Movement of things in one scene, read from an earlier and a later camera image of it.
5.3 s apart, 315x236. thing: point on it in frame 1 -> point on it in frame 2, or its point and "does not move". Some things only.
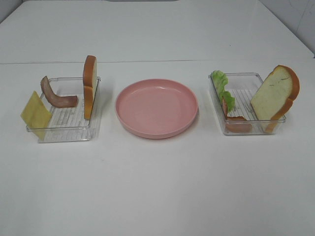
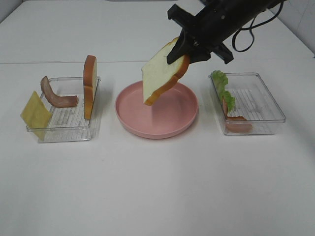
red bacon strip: [235, 124] does not move
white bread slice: [275, 97] -> [158, 75]
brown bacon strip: [54, 100] does not move
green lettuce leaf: [220, 80] does not move
